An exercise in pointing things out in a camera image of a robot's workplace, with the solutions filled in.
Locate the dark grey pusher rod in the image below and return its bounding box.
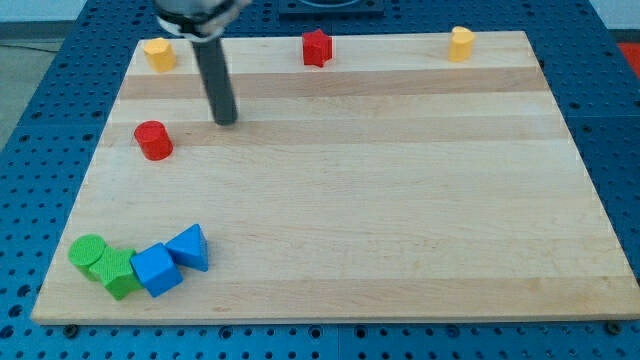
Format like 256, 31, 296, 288
192, 38, 238, 126

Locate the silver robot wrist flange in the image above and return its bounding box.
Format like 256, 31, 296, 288
152, 0, 250, 39

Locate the blue triangle block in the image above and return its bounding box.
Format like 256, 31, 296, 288
165, 224, 209, 272

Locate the blue cube block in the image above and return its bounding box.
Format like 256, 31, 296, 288
130, 243, 183, 297

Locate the yellow hexagon block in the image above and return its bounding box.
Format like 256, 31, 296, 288
143, 38, 177, 73

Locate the red cylinder block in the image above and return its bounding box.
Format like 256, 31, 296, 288
134, 120, 173, 161

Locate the red star block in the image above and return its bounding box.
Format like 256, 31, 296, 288
302, 29, 333, 67

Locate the wooden board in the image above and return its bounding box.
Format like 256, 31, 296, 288
32, 31, 639, 325

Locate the green cylinder block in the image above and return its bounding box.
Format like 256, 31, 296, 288
68, 234, 106, 281

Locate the green star block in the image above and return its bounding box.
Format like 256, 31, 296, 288
89, 247, 143, 301

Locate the yellow heart block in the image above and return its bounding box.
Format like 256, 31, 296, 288
448, 26, 476, 62

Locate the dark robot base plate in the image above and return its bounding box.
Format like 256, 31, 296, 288
277, 0, 385, 18

